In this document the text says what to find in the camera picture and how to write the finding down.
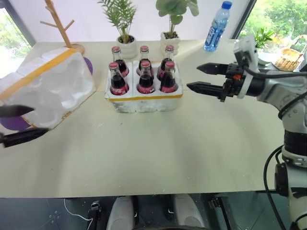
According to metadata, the small green potted plant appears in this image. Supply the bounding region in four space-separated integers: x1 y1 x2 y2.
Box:
253 27 275 66

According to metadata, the blue plastic water bottle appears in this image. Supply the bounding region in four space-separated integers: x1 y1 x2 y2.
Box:
203 0 233 52

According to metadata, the broad-leaf plant in white pot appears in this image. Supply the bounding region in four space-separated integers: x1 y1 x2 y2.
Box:
155 0 200 56

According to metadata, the thin white floor cable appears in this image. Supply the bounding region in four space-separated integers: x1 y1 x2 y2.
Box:
63 198 94 222

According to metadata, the palm plant in white pot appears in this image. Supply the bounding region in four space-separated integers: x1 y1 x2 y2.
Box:
97 0 139 59

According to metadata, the white rounded robot leg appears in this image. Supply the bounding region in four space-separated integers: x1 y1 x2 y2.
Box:
173 193 205 230
106 196 134 230

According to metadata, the white foam box yellow tape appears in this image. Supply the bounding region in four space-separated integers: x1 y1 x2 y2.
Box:
0 47 97 130

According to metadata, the wooden mug tree stand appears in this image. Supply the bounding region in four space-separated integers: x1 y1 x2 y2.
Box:
40 0 86 55

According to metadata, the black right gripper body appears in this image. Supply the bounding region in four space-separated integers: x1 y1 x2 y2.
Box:
224 62 246 98

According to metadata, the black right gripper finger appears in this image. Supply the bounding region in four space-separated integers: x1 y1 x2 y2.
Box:
196 62 228 76
186 81 226 103

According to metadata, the purple round disc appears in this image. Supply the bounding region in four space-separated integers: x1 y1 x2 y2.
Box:
0 57 95 131

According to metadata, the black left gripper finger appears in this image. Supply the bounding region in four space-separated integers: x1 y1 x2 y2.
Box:
0 128 50 148
0 105 35 118

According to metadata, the black table clamp bracket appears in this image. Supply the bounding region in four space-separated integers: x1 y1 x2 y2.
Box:
208 195 232 230
88 200 103 230

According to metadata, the woven wicker basket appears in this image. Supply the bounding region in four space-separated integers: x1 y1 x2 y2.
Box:
273 34 307 72

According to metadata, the white foam bottle crate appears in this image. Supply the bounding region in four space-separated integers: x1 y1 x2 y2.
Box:
104 59 184 114

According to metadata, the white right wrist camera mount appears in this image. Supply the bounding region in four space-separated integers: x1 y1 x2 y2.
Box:
233 34 260 99

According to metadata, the glass cola bottle red cap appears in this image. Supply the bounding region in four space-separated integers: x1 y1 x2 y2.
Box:
156 45 177 81
111 46 130 78
159 60 179 94
108 61 130 96
136 45 154 76
136 60 155 95

